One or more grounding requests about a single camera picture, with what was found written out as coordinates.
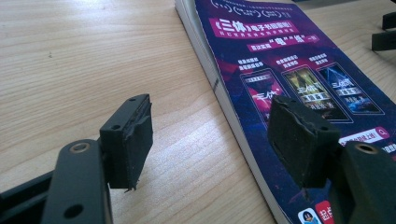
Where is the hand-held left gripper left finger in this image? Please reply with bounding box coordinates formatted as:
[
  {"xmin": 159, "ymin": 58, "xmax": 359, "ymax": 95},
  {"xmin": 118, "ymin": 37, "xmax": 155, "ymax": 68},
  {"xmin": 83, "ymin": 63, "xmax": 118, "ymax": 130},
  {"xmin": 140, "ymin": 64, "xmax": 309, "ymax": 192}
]
[{"xmin": 99, "ymin": 93, "xmax": 154, "ymax": 192}]

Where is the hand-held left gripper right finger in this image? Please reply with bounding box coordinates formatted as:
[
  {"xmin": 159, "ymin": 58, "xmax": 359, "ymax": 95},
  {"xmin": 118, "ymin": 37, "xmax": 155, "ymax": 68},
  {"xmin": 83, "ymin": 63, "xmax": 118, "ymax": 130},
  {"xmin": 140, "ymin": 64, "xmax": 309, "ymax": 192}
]
[{"xmin": 266, "ymin": 94, "xmax": 342, "ymax": 189}]

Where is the purple paperback book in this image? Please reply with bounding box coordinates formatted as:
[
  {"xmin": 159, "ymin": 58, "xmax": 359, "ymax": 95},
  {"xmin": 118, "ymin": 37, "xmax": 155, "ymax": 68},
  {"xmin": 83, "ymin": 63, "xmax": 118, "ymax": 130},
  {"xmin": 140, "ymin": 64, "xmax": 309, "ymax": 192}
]
[{"xmin": 174, "ymin": 0, "xmax": 396, "ymax": 224}]

